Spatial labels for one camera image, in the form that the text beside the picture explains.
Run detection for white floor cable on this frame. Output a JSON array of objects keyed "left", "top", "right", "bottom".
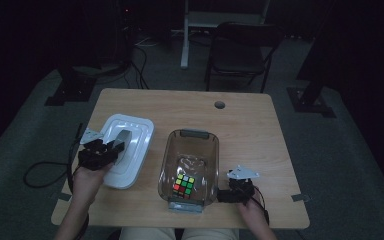
[{"left": 134, "top": 35, "right": 163, "bottom": 48}]

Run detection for black strip on floor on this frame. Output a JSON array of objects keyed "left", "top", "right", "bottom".
[{"left": 74, "top": 122, "right": 84, "bottom": 141}]

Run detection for black floor cables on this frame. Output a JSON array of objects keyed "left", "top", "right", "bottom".
[{"left": 130, "top": 43, "right": 150, "bottom": 90}]

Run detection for black floor cable loop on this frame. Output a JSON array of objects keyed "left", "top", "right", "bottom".
[{"left": 22, "top": 161, "right": 73, "bottom": 189}]

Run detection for white metal desk frame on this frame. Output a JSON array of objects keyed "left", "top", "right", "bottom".
[{"left": 179, "top": 0, "right": 272, "bottom": 70}]

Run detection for person's left hand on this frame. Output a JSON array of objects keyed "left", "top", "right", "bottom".
[{"left": 71, "top": 162, "right": 113, "bottom": 202}]

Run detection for person's right hand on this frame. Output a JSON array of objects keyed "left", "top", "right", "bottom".
[{"left": 236, "top": 196, "right": 267, "bottom": 222}]

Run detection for left hand-held gripper cable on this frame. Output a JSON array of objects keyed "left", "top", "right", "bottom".
[{"left": 66, "top": 143, "right": 91, "bottom": 240}]

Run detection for right hand-held gripper cable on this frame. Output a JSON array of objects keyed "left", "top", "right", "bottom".
[{"left": 251, "top": 185, "right": 271, "bottom": 226}]

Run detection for grey tape piece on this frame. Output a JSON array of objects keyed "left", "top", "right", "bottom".
[
  {"left": 290, "top": 193, "right": 311, "bottom": 203},
  {"left": 50, "top": 191, "right": 73, "bottom": 203}
]

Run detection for black folding chair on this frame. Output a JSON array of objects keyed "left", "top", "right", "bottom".
[{"left": 203, "top": 21, "right": 286, "bottom": 94}]

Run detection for white box lid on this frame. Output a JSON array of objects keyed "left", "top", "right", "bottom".
[{"left": 99, "top": 113, "right": 156, "bottom": 191}]

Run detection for hand-held gripper cable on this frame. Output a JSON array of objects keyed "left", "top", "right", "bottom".
[
  {"left": 66, "top": 143, "right": 91, "bottom": 240},
  {"left": 251, "top": 185, "right": 271, "bottom": 226}
]

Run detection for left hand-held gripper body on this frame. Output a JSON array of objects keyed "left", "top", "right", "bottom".
[{"left": 77, "top": 127, "right": 122, "bottom": 172}]

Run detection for black stand base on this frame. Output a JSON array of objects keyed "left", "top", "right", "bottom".
[
  {"left": 44, "top": 64, "right": 98, "bottom": 108},
  {"left": 286, "top": 85, "right": 337, "bottom": 119}
]

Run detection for multicoloured puzzle cube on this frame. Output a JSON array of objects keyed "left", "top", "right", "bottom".
[{"left": 171, "top": 172, "right": 196, "bottom": 200}]

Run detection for clear plastic storage box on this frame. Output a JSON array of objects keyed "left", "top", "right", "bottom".
[{"left": 157, "top": 128, "right": 221, "bottom": 215}]

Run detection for person's beige trousers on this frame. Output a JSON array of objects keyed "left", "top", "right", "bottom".
[{"left": 117, "top": 227, "right": 241, "bottom": 240}]

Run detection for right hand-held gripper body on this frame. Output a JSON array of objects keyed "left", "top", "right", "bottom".
[{"left": 226, "top": 165, "right": 261, "bottom": 206}]

